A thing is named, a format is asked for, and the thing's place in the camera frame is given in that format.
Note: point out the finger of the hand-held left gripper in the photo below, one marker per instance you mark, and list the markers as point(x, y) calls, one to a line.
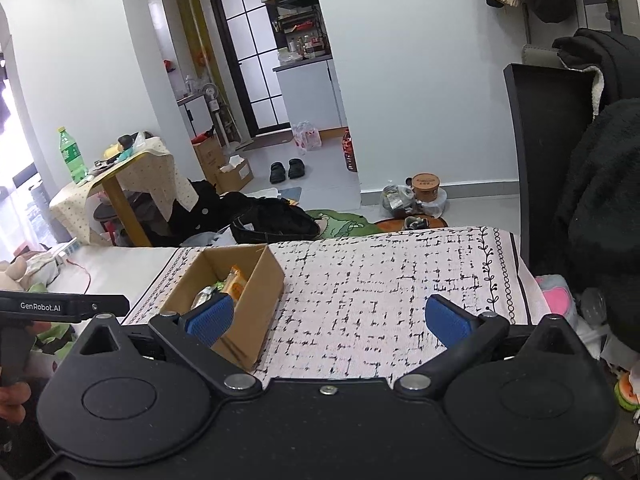
point(107, 306)

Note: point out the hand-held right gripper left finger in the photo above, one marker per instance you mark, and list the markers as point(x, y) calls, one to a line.
point(210, 319)

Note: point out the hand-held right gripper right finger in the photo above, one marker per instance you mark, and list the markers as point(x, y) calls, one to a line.
point(447, 322)

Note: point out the white snack packet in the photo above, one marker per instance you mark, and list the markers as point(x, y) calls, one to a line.
point(205, 297)

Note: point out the orange snack packet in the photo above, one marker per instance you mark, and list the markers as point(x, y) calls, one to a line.
point(235, 285)

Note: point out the brown cardboard box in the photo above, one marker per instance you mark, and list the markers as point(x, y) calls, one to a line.
point(255, 300)

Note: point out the person's left hand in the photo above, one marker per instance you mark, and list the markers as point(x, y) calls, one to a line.
point(11, 402)

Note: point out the beige and green plush toy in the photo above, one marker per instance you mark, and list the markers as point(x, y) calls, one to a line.
point(12, 272)

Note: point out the white bed sheet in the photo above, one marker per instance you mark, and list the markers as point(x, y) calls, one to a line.
point(120, 270)

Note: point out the white black printed blanket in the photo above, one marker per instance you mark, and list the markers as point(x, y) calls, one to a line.
point(375, 280)

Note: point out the dark round stool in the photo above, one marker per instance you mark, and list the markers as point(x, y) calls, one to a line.
point(105, 212)

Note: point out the yellow wooden table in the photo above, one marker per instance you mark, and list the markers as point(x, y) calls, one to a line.
point(122, 210)

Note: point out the grey sneaker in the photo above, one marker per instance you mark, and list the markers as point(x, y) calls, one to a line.
point(417, 223)

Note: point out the black clothes pile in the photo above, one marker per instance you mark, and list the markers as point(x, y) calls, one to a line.
point(200, 210)

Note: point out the pink plush toy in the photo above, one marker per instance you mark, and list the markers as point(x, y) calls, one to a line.
point(557, 300)

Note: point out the orange rug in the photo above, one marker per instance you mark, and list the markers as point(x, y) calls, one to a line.
point(385, 224)

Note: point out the clear plastic bag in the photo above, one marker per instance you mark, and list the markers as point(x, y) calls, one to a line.
point(435, 206)

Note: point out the black bag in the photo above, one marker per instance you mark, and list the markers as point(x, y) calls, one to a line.
point(275, 220)

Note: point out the grey plastic trash bag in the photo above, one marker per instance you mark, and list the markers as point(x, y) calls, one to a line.
point(397, 200)

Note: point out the brown round tub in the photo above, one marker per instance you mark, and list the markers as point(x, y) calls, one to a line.
point(426, 185)

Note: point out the small side table with cloth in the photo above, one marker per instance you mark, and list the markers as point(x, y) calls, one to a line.
point(155, 175)

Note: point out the green frog rug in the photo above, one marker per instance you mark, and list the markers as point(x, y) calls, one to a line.
point(345, 225)

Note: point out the clear plastic container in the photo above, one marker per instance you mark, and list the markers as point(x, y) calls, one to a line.
point(592, 305)

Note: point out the open cardboard box with paper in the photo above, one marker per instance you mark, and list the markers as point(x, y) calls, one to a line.
point(237, 175)

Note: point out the green plastic bottle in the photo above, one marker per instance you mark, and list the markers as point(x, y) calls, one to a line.
point(72, 157)

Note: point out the black slipper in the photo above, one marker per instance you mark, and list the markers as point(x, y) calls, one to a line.
point(296, 168)
point(277, 172)

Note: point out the tall cardboard box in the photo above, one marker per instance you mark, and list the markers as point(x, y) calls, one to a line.
point(207, 157)

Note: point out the doll figure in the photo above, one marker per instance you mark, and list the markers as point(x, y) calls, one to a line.
point(125, 142)

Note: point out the black panel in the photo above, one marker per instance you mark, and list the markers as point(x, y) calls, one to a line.
point(545, 160)

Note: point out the watermelon plush toy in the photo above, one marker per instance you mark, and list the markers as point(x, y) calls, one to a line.
point(627, 392)

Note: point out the white low cabinet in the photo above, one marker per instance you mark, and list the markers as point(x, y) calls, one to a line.
point(192, 115)

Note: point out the white standing fan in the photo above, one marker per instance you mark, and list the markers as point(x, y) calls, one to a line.
point(212, 92)

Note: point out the white kitchen cabinet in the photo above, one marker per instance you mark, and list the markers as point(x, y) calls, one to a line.
point(305, 95)

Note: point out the black framed glass door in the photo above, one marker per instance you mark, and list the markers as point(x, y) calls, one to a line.
point(250, 60)

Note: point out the group of kitchen bottles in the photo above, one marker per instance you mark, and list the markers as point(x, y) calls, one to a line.
point(300, 45)

